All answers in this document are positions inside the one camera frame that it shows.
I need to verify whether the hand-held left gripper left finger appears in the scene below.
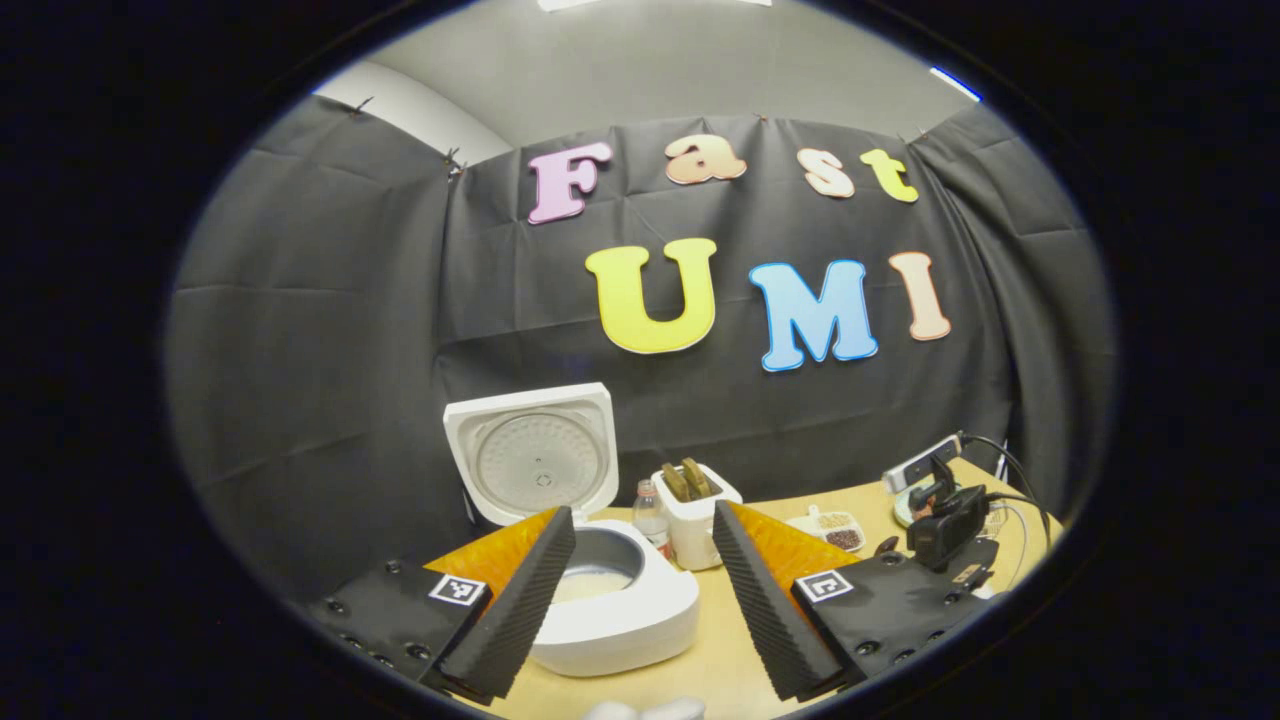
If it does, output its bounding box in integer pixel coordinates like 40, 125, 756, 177
300, 505, 578, 706

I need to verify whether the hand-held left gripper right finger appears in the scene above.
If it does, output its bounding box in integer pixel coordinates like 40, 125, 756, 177
712, 498, 1001, 701

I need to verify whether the white rice cooker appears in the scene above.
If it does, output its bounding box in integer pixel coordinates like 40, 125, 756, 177
443, 382, 701, 678

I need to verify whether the divided white grain dish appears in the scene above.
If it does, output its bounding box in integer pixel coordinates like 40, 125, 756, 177
785, 505, 867, 554

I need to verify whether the white toaster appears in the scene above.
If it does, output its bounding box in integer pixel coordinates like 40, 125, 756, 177
651, 462, 744, 572

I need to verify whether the small red label bottle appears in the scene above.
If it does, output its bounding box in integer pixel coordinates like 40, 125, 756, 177
633, 479, 674, 561

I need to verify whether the black backdrop cloth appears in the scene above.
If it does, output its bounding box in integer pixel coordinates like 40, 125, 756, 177
165, 95, 1116, 601

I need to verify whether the ceiling light panel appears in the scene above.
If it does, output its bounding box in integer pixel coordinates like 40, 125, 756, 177
930, 67, 983, 103
540, 0, 771, 11

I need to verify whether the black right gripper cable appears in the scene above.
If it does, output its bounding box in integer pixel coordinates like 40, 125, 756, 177
958, 432, 1054, 561

